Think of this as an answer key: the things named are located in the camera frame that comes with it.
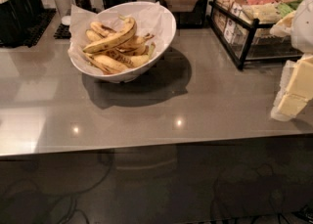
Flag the white paper bowl liner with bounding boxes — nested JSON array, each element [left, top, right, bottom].
[[68, 2, 176, 83]]

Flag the long yellow banana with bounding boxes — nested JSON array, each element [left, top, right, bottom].
[[83, 17, 137, 54]]

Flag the bottom front yellow banana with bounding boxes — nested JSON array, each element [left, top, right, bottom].
[[85, 54, 129, 74]]

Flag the white creamer packets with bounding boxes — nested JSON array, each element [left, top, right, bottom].
[[213, 0, 247, 43]]

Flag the black wire condiment rack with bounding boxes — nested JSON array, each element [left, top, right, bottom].
[[207, 0, 302, 69]]

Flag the spotted middle banana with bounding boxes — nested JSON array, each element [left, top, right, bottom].
[[105, 49, 150, 67]]

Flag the black container front left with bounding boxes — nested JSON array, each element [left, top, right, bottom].
[[0, 0, 23, 46]]

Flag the small banana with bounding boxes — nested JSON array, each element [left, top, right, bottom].
[[90, 22, 114, 37], [86, 29, 102, 41]]

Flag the white bowl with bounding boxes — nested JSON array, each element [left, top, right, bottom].
[[67, 1, 176, 83]]

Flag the pink sweetener packets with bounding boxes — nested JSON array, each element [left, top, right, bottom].
[[246, 0, 276, 5]]

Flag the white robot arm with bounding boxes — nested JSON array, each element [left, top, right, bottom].
[[271, 0, 313, 121]]

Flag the small black shaker mat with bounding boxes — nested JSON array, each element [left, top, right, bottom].
[[54, 23, 71, 39]]

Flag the upper left small banana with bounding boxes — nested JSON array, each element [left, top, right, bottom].
[[90, 22, 114, 37]]

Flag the black rubber mat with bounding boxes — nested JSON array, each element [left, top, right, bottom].
[[22, 8, 56, 47]]

